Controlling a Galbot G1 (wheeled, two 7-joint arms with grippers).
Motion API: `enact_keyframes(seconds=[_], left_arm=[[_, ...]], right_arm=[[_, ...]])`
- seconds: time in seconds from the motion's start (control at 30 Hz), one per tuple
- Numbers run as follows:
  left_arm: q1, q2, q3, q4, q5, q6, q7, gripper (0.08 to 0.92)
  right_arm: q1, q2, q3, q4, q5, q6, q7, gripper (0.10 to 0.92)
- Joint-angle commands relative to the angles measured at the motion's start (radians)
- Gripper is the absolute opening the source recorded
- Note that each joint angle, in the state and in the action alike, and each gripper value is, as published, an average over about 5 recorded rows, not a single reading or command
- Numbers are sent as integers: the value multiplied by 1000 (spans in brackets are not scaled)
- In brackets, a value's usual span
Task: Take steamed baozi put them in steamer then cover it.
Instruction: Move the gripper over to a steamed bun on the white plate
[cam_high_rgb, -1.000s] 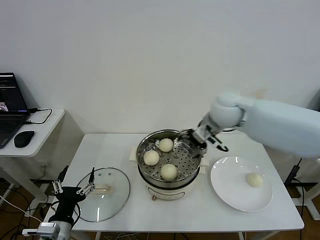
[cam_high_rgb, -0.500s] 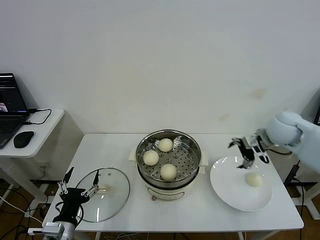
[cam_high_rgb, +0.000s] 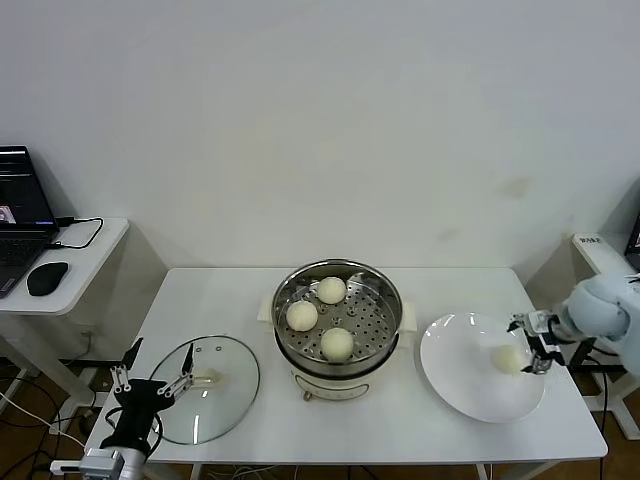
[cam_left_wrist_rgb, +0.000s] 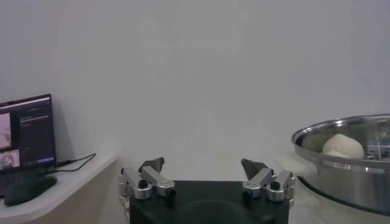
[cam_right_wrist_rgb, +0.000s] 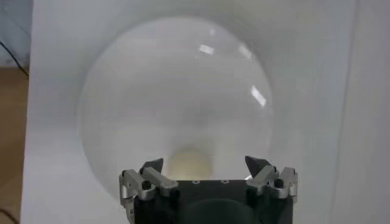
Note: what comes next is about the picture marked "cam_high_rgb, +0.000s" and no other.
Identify round white plate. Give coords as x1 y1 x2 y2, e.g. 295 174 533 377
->
419 312 546 425

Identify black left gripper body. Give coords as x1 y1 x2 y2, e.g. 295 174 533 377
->
99 378 174 451

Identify white side table with laptop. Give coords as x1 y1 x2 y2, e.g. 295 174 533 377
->
0 216 131 416

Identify cream electric cooker pot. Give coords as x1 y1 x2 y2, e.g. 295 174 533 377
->
257 292 419 403

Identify white floor cable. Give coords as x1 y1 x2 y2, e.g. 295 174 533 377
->
0 389 86 446

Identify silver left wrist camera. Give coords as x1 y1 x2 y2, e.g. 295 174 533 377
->
78 448 124 479

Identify black laptop cable with plugs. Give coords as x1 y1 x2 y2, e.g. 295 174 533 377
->
47 215 106 250

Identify white steamed baozi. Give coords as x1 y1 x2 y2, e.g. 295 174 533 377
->
319 327 355 362
490 344 529 375
317 276 347 306
285 300 320 333

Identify white cable bundle under table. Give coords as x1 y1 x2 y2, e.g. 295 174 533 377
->
204 464 281 480

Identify black cable with adapter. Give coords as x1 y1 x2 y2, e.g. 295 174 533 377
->
571 335 601 369

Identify round glass pot lid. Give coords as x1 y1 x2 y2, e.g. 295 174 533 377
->
149 335 262 445

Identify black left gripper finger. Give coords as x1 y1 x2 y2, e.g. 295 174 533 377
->
157 342 196 399
109 337 145 396

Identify white side table with label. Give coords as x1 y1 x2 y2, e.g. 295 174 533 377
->
572 233 640 444

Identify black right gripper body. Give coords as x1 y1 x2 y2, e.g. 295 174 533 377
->
529 319 569 369

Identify perforated stainless steamer basket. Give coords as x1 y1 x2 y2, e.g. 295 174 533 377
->
273 258 404 374

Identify black computer mouse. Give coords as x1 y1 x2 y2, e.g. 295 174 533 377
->
26 261 70 296

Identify black open laptop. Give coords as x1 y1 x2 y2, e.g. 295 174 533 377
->
0 145 61 299

